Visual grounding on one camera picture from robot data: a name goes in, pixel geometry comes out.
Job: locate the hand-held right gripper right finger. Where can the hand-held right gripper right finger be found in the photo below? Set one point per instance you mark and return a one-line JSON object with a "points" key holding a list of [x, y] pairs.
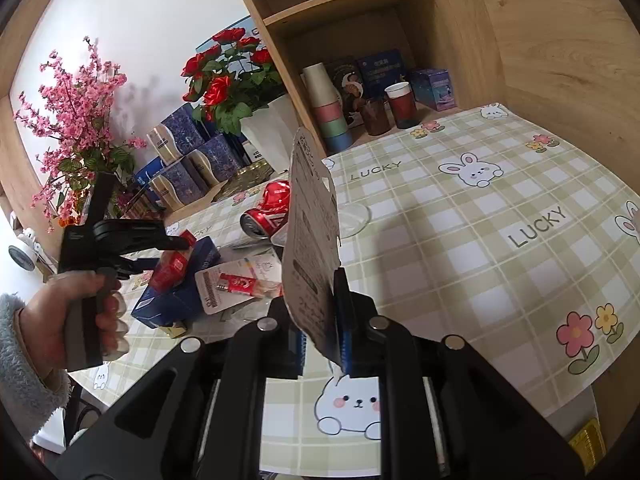
{"points": [[347, 330]]}

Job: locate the brown paper scrap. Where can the brown paper scrap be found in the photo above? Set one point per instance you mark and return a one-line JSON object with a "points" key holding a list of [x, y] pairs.
{"points": [[175, 331]]}

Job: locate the white standing fan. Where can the white standing fan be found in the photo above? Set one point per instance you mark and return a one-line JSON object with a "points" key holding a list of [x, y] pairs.
{"points": [[24, 252]]}

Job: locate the brown cup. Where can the brown cup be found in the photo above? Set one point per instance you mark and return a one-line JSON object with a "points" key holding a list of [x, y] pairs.
{"points": [[375, 117]]}

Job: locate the checked rabbit-print tablecloth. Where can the checked rabbit-print tablecloth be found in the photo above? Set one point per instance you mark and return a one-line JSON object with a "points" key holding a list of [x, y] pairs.
{"points": [[450, 260]]}

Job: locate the red rose plant white pot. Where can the red rose plant white pot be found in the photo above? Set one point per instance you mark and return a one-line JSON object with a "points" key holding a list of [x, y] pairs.
{"points": [[235, 95]]}

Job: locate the pink blossom artificial plant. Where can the pink blossom artificial plant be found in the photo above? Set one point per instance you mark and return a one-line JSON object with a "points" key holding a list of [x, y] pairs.
{"points": [[75, 125]]}

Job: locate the large light blue box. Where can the large light blue box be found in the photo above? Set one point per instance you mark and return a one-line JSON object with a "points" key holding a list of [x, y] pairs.
{"points": [[235, 30]]}

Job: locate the blue carton white lettering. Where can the blue carton white lettering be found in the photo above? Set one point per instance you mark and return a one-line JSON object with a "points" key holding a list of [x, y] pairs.
{"points": [[147, 171]]}

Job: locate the blue gift box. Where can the blue gift box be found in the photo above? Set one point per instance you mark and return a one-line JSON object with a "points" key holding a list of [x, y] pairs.
{"points": [[382, 70]]}

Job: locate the crushed red soda can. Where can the crushed red soda can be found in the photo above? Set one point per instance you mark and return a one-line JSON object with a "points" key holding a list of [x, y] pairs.
{"points": [[267, 210]]}

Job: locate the small purple box on shelf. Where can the small purple box on shelf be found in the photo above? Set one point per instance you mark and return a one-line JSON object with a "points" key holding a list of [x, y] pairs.
{"points": [[435, 90]]}

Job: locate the blue and white box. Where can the blue and white box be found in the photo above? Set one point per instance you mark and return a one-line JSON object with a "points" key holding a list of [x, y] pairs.
{"points": [[252, 152]]}

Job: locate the white text-print packaging card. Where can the white text-print packaging card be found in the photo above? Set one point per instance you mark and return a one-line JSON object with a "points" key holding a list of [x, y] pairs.
{"points": [[310, 240]]}

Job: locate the person's left hand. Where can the person's left hand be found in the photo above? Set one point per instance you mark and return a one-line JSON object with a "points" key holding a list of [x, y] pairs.
{"points": [[45, 325]]}

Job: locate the yellow plastic item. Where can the yellow plastic item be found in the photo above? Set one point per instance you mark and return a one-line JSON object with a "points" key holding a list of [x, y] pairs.
{"points": [[587, 440]]}

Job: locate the wooden shelf unit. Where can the wooden shelf unit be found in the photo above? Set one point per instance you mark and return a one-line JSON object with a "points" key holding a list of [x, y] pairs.
{"points": [[450, 35]]}

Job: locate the small red box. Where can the small red box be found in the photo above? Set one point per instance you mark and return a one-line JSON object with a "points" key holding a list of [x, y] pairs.
{"points": [[172, 270]]}

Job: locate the stack of pastel paper cups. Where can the stack of pastel paper cups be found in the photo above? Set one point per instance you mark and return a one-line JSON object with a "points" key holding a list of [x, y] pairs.
{"points": [[327, 110]]}

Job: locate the red cup white rim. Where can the red cup white rim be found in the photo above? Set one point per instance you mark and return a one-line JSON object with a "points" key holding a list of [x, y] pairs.
{"points": [[402, 107]]}

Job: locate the purple and gold gift box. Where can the purple and gold gift box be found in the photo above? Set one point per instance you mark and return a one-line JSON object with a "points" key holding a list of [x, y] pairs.
{"points": [[177, 135], [216, 159], [175, 186]]}

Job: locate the white cake-print packaging card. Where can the white cake-print packaging card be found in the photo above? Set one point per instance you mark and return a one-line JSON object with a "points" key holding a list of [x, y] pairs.
{"points": [[260, 266]]}

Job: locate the clear plastic lid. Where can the clear plastic lid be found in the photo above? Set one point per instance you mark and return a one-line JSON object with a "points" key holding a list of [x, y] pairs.
{"points": [[357, 217]]}

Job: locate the gold tray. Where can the gold tray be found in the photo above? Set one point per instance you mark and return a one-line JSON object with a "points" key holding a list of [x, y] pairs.
{"points": [[250, 180]]}

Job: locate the flat blue box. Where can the flat blue box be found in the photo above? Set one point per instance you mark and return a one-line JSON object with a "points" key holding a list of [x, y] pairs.
{"points": [[170, 306]]}

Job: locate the person's left forearm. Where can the person's left forearm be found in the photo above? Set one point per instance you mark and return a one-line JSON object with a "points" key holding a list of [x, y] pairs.
{"points": [[20, 390]]}

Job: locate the dark illustrated box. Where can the dark illustrated box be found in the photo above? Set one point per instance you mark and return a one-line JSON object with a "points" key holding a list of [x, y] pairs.
{"points": [[347, 85]]}

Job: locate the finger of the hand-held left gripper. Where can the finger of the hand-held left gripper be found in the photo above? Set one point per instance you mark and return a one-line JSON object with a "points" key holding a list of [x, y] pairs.
{"points": [[137, 265], [150, 240]]}

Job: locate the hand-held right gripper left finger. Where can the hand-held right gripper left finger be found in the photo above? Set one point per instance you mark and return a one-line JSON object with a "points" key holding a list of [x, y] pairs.
{"points": [[301, 357]]}

